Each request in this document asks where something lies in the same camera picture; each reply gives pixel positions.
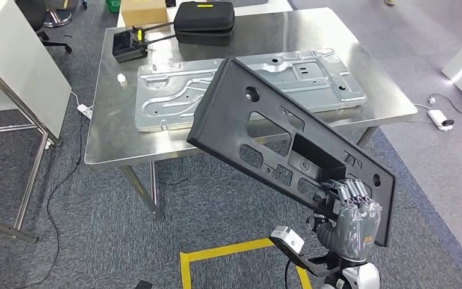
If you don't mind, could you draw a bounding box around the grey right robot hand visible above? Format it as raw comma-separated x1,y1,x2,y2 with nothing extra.
315,178,383,263

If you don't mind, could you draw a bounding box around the black plastic panel part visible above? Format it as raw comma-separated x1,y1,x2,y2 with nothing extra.
186,57,396,247

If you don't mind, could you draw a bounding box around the stainless steel workbench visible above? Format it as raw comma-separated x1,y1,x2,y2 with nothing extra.
84,7,418,220

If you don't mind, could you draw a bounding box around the white power strip black plug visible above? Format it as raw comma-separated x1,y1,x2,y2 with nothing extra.
428,108,455,132

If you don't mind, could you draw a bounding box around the silver stamped metal sheet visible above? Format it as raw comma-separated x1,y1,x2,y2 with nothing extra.
134,48,368,133

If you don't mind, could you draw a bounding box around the white table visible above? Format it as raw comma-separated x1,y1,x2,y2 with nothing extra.
117,0,294,28

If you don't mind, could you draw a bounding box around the black tray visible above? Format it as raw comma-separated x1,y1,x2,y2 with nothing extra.
173,1,236,46

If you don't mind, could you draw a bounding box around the small black box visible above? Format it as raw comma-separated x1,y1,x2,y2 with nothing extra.
112,22,176,63

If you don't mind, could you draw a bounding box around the brown cardboard box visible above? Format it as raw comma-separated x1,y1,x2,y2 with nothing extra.
120,0,169,28

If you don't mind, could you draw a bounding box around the chrome stool base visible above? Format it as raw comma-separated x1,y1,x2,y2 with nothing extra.
43,0,73,28

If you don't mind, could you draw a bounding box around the white cabinet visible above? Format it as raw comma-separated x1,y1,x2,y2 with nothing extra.
0,0,72,140

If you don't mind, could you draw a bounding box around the black chair base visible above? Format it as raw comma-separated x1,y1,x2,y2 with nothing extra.
16,0,73,55

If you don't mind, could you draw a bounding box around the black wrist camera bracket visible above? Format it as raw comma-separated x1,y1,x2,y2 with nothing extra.
268,236,341,278

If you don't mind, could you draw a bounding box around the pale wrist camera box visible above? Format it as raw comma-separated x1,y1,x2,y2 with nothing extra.
269,225,306,255

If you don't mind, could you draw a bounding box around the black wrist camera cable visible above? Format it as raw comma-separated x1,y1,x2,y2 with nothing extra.
283,259,294,289

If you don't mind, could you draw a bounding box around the black plug cable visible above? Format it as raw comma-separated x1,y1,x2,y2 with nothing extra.
430,93,462,131

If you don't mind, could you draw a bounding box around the long black floor cable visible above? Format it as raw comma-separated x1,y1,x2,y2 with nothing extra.
0,116,84,289

